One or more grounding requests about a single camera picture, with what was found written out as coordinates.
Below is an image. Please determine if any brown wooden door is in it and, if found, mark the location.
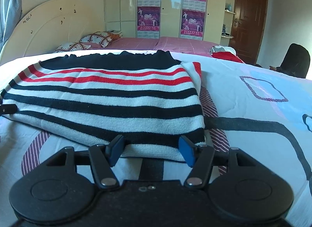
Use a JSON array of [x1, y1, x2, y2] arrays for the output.
[[229, 0, 269, 65]]

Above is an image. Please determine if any striped knit sweater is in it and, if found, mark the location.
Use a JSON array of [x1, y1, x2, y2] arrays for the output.
[[1, 50, 206, 162]]

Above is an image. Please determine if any cream rounded headboard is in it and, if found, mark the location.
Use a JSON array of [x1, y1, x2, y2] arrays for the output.
[[0, 0, 106, 60]]

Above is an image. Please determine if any black chair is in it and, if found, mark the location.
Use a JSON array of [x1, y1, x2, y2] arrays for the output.
[[269, 43, 311, 78]]

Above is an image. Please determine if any cream corner shelf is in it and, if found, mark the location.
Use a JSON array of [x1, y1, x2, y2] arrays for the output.
[[221, 0, 239, 47]]

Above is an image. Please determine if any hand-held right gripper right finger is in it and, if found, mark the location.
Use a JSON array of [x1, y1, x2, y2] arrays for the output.
[[179, 135, 247, 189]]

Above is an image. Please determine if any small patterned pillow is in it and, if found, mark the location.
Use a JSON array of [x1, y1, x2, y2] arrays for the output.
[[54, 42, 94, 53]]

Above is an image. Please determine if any cream wardrobe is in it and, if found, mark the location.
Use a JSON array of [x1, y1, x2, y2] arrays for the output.
[[104, 0, 284, 44]]

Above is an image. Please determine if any red garment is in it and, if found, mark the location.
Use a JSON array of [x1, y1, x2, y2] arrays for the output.
[[212, 51, 245, 64]]

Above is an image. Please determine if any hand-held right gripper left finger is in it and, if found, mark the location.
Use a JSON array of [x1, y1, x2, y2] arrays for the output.
[[45, 134, 126, 190]]

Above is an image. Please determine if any pink bedsheet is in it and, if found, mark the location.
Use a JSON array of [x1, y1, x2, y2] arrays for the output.
[[90, 36, 244, 64]]

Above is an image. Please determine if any patterned light blue quilt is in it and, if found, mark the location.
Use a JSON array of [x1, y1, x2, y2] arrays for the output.
[[0, 49, 312, 219]]

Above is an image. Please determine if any striped white cloth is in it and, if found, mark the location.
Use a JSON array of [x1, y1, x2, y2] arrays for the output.
[[209, 46, 236, 55]]

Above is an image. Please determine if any large patterned pillow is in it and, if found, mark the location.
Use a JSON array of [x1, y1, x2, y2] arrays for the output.
[[79, 31, 122, 48]]

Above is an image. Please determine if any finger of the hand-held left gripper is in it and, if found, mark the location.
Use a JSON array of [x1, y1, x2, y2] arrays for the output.
[[0, 104, 18, 117]]

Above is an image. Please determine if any blue curtain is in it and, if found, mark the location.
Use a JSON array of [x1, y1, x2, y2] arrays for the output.
[[0, 0, 25, 52]]

